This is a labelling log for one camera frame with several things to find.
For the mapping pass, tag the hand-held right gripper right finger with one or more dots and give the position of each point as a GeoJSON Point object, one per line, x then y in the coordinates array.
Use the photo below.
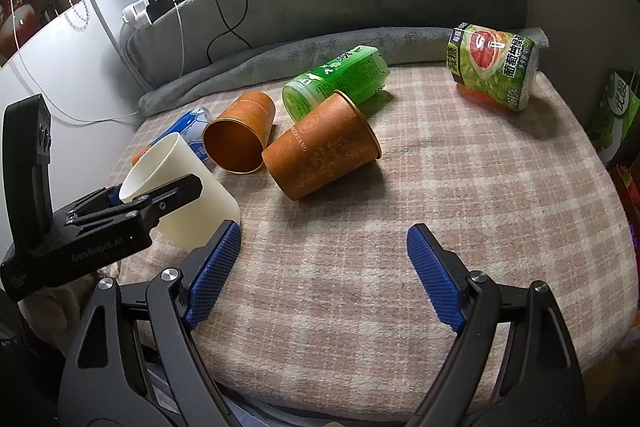
{"type": "Point", "coordinates": [431, 272]}

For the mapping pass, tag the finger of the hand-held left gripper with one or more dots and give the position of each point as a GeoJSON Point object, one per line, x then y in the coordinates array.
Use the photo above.
{"type": "Point", "coordinates": [172, 194]}
{"type": "Point", "coordinates": [97, 202]}

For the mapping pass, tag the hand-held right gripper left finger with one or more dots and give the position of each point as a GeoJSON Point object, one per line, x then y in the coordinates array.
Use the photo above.
{"type": "Point", "coordinates": [215, 272]}

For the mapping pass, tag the white cup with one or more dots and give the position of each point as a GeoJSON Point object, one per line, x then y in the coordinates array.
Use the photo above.
{"type": "Point", "coordinates": [202, 207]}

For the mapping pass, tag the orange paper cup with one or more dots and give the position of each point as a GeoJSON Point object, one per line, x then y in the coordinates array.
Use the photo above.
{"type": "Point", "coordinates": [320, 152]}
{"type": "Point", "coordinates": [250, 112]}

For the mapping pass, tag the plaid blanket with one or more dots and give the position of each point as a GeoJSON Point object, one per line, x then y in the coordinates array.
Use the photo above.
{"type": "Point", "coordinates": [375, 217]}

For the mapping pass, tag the white power strip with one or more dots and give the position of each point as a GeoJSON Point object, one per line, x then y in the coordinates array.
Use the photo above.
{"type": "Point", "coordinates": [136, 13]}

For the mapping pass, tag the black charger plug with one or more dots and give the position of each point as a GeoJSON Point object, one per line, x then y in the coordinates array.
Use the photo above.
{"type": "Point", "coordinates": [161, 6]}

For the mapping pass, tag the green drink can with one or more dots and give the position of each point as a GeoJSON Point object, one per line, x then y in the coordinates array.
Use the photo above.
{"type": "Point", "coordinates": [340, 72]}

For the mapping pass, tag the red box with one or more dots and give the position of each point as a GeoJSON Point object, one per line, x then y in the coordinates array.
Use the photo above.
{"type": "Point", "coordinates": [627, 192]}

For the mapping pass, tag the grapefruit label drink bottle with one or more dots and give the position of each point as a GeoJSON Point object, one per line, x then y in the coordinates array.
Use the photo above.
{"type": "Point", "coordinates": [490, 62]}

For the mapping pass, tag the green carton box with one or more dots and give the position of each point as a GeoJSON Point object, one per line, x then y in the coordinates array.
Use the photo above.
{"type": "Point", "coordinates": [617, 117]}

